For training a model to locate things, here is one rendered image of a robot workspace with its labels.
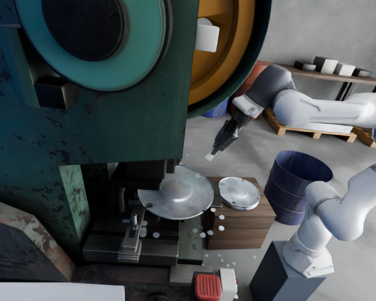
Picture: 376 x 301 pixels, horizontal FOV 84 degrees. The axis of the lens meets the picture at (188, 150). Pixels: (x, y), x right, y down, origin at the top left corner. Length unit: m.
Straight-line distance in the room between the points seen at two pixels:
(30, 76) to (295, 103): 0.60
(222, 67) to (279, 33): 3.25
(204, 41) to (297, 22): 3.87
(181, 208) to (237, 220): 0.71
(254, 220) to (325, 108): 0.93
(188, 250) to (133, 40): 0.70
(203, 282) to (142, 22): 0.59
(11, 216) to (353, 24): 4.70
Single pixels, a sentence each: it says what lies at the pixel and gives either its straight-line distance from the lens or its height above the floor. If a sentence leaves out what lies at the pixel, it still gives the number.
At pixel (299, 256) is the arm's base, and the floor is 0.52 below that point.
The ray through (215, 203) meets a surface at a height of 0.78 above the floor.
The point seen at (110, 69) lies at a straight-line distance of 0.32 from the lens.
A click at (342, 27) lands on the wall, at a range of 4.61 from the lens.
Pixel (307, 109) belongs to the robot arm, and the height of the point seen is 1.16.
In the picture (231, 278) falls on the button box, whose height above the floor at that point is 0.63.
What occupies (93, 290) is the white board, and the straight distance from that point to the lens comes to 0.87.
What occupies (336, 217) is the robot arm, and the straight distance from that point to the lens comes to 0.92.
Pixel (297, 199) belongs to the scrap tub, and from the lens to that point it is 1.80.
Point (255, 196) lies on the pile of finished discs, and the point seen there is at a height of 0.38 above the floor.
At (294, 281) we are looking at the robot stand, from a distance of 1.19.
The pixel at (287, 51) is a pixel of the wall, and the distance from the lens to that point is 4.26.
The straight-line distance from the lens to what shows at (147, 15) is 0.30.
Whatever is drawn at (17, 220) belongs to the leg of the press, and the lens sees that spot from 0.73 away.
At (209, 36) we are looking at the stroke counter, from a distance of 0.42.
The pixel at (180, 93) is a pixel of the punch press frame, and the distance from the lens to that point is 0.43.
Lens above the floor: 1.34
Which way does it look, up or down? 32 degrees down
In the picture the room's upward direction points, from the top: 7 degrees clockwise
